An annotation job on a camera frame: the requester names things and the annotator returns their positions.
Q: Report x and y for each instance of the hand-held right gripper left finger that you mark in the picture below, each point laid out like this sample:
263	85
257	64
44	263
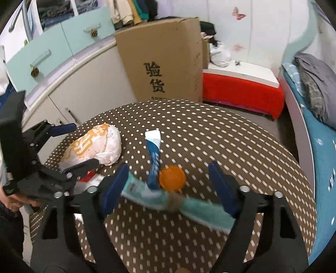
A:
114	191

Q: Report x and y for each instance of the black bag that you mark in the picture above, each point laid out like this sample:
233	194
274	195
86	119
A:
208	30

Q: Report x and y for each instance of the white orange paper wrapper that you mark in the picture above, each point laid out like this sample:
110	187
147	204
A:
92	144

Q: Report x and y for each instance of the hanging clothes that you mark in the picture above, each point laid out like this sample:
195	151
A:
131	13

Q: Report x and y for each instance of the mint green headboard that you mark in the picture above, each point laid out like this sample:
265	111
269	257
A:
299	36

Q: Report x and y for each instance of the bed with teal blanket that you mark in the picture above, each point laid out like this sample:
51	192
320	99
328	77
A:
325	183

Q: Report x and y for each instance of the brown pinecone ornament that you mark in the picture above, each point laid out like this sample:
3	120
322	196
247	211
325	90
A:
34	72
93	33

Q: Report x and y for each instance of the red white packet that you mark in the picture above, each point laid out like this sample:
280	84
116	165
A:
90	178

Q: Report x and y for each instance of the white plastic bag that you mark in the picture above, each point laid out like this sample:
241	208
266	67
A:
219	55

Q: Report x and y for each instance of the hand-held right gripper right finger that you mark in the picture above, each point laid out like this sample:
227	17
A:
223	189

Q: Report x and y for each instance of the pale pink butterfly sticker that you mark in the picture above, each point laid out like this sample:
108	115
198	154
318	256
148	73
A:
238	47

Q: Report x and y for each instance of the white cabinet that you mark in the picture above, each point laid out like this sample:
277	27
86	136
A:
86	86

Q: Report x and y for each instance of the orange round lid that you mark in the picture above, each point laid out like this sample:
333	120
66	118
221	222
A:
172	178

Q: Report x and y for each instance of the teal white packet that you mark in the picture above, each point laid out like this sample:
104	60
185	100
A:
147	195

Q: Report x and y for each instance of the brown dotted round table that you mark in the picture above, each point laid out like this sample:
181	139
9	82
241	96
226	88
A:
199	126

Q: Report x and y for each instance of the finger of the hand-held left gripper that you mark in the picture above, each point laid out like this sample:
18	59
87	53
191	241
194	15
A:
63	129
84	166

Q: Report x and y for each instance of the white shelf board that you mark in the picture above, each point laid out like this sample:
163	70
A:
244	73

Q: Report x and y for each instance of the person's left forearm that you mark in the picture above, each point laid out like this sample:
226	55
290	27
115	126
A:
10	233

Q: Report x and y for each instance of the large cardboard box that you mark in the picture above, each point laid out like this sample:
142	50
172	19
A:
162	57

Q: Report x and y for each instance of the person's left hand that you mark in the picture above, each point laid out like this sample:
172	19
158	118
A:
10	200

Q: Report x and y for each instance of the red fabric bench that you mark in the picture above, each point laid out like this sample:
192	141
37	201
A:
241	97

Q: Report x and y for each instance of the white bed frame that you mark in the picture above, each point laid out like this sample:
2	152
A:
296	118

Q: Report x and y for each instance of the white wardrobe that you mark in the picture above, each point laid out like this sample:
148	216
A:
262	31

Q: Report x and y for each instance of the grey folded duvet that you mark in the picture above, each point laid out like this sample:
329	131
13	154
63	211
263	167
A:
315	84

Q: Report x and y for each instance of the folded jeans stack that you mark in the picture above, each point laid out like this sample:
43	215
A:
56	11

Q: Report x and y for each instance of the mint drawer front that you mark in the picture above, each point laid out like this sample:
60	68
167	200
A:
84	29
36	65

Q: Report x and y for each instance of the blue white sachet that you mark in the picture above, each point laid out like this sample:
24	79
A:
153	155

